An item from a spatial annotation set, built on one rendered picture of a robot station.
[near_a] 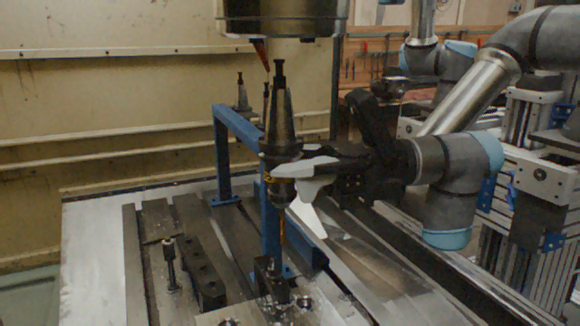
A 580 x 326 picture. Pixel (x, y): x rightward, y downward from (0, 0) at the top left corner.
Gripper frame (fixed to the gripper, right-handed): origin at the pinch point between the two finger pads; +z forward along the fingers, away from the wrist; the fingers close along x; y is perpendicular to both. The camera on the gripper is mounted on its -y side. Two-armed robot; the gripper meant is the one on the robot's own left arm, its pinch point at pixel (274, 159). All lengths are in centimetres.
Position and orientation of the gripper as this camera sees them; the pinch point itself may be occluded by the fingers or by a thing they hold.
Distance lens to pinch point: 51.8
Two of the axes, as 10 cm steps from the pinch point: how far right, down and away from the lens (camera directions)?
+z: -9.6, 0.9, -2.5
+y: -0.1, 9.4, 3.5
